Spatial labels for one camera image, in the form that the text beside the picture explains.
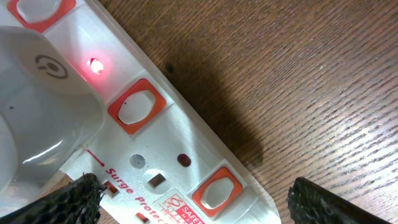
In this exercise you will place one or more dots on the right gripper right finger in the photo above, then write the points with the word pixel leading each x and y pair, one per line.
pixel 310 203

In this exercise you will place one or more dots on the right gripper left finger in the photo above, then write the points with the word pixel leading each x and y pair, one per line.
pixel 76 202

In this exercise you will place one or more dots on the white power strip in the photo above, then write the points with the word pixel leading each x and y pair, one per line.
pixel 160 162

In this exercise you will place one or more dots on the white charger adapter plug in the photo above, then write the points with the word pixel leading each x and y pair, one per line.
pixel 47 111

